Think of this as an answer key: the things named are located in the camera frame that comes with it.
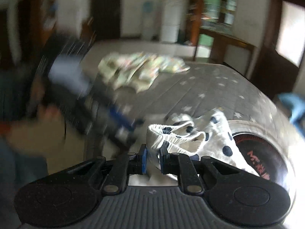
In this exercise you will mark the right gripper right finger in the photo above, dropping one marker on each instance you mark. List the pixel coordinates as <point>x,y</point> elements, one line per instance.
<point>234,195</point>

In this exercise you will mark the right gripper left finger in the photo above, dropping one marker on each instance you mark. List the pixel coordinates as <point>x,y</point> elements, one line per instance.
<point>69,196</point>

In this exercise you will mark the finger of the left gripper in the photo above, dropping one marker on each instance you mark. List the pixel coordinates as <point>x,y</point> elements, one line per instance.
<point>123,139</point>
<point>123,121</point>

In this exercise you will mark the white polka dot garment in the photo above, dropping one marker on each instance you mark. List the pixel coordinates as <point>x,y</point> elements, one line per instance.
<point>207,135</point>

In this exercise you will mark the round black induction cooktop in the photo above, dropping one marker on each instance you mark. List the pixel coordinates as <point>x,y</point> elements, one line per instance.
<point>263,152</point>

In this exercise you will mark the pastel patterned garment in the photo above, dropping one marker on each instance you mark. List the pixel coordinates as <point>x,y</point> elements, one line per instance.
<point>138,70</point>

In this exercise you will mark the grey quilted star table cover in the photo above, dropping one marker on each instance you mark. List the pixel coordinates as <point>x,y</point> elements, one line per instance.
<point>200,89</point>

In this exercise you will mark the dark interior door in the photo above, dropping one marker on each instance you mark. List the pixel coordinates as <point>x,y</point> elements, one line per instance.
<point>106,16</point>

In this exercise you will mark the water dispenser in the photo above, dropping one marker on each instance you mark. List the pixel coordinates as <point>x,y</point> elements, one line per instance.
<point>148,21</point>

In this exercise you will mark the blue covered sofa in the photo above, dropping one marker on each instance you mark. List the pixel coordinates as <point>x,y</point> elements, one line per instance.
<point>295,104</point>

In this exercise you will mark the white refrigerator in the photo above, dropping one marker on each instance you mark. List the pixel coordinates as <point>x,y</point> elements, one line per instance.
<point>171,20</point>

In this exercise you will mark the wooden counter table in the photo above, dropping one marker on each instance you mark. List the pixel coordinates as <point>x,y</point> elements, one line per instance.
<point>220,43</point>

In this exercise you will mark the wooden shelf cabinet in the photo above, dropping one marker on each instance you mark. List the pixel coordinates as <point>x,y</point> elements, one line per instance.
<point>214,15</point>

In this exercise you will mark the dark wooden door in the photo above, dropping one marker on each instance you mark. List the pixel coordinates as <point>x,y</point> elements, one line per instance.
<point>282,51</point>

